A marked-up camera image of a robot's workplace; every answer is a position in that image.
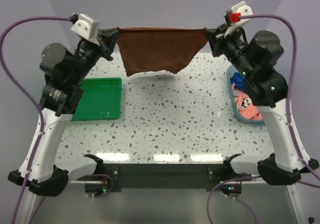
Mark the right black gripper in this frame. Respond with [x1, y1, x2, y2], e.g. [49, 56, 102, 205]
[207, 21, 256, 78]

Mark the brown towel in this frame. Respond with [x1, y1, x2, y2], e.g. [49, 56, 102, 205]
[116, 28, 208, 77]

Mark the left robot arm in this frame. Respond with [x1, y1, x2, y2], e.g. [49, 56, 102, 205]
[8, 28, 120, 197]

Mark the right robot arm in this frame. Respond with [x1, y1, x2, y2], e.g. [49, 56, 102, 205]
[204, 24, 320, 185]

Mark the blue plastic bin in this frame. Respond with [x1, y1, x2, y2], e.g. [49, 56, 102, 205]
[226, 66, 265, 126]

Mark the blue towel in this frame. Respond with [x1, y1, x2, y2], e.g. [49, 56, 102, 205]
[230, 72, 246, 93]

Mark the green plastic tray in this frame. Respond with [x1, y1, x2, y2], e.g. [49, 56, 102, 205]
[71, 78, 122, 121]

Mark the pink panda towel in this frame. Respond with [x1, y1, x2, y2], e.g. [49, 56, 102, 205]
[231, 85, 263, 124]

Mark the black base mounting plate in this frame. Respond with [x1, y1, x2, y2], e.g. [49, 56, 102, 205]
[74, 162, 253, 192]

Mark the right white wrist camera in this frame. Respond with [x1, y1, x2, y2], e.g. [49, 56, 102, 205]
[224, 1, 253, 37]

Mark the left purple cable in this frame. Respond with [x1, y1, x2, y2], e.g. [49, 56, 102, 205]
[0, 16, 76, 224]

